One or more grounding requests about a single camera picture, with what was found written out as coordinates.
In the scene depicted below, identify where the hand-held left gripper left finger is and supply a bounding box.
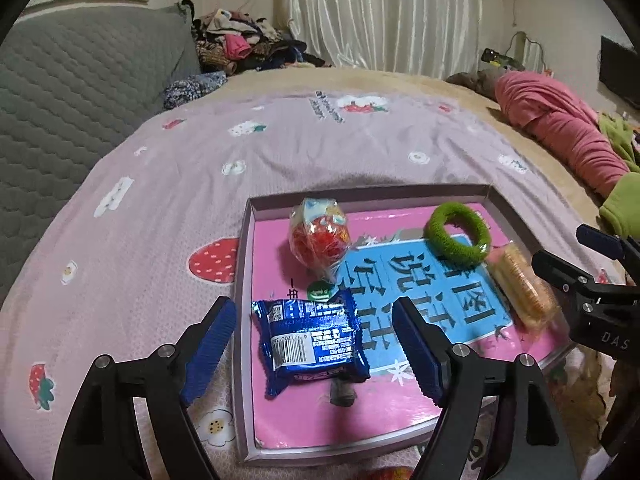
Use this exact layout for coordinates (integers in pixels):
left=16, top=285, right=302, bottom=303
left=52, top=296, right=238, bottom=480

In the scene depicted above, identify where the pile of clothes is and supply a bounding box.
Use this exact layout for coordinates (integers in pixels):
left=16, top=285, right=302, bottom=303
left=180, top=0, right=331, bottom=73

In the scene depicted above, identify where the shallow grey cardboard box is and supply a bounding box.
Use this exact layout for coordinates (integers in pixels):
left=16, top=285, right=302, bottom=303
left=232, top=184, right=576, bottom=468

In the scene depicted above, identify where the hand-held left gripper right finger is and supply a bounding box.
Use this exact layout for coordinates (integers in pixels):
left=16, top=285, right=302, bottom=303
left=391, top=297, right=581, bottom=480

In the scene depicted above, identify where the blue snack packet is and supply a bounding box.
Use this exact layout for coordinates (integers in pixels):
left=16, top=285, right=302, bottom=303
left=250, top=289, right=371, bottom=401

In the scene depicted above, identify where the grey desk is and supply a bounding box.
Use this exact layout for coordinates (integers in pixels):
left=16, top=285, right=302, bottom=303
left=480, top=47, right=551, bottom=77

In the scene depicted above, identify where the clear biscuit packet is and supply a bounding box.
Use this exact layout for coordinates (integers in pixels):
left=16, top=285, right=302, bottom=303
left=487, top=245, right=557, bottom=333

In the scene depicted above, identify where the blue floral cloth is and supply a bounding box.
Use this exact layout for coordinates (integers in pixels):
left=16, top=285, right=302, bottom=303
left=164, top=71, right=228, bottom=109

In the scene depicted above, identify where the pink quilt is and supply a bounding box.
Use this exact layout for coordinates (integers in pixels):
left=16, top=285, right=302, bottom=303
left=495, top=71, right=632, bottom=201

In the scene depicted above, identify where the pink and blue book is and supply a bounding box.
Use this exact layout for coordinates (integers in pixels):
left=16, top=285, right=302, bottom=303
left=252, top=202, right=568, bottom=448

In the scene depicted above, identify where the pink printed blanket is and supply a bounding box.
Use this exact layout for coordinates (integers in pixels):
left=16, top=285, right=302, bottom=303
left=0, top=91, right=626, bottom=480

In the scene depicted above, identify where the tan bed sheet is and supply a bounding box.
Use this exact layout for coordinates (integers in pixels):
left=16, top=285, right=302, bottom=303
left=220, top=67, right=640, bottom=271

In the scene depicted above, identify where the green hair scrunchie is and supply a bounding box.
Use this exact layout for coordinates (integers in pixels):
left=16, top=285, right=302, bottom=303
left=423, top=201, right=491, bottom=263

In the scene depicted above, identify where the green fleece blanket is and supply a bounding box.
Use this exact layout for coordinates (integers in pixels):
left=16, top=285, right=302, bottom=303
left=597, top=112, right=640, bottom=238

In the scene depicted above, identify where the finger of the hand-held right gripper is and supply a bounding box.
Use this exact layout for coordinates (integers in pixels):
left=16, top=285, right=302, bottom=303
left=575, top=223, right=640, bottom=263
left=531, top=250, right=603, bottom=306

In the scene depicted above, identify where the grey quilted headboard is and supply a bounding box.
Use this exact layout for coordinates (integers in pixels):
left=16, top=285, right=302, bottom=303
left=0, top=2, right=201, bottom=311

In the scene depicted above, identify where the brown cloth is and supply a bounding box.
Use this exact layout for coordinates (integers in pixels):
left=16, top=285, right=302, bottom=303
left=445, top=70, right=501, bottom=98

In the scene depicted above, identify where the black television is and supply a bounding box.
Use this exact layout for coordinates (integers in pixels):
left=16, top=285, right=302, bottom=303
left=599, top=36, right=640, bottom=111

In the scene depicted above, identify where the white curtain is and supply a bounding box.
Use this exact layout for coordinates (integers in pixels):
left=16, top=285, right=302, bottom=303
left=255, top=0, right=493, bottom=81

